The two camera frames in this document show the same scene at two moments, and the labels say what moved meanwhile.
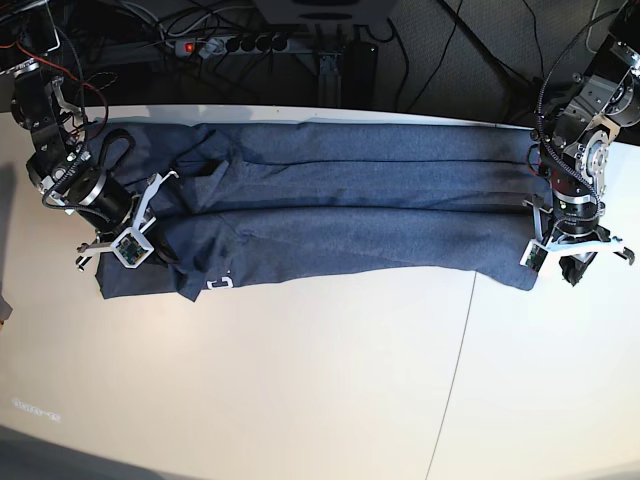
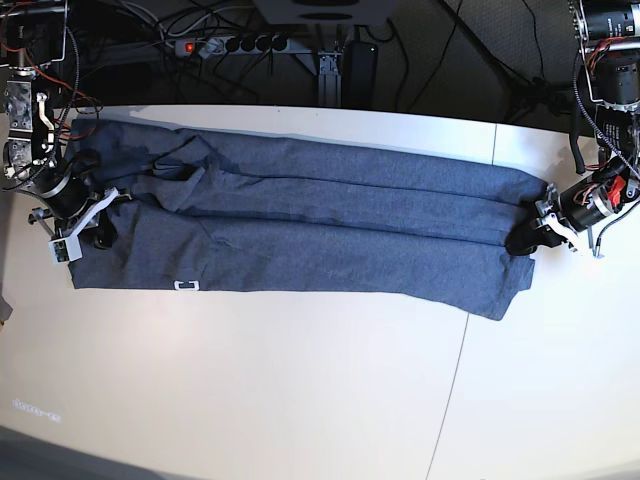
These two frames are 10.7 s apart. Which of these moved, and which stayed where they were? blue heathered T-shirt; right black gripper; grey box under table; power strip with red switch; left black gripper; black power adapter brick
Moved: blue heathered T-shirt; left black gripper; right black gripper
Stayed: grey box under table; power strip with red switch; black power adapter brick
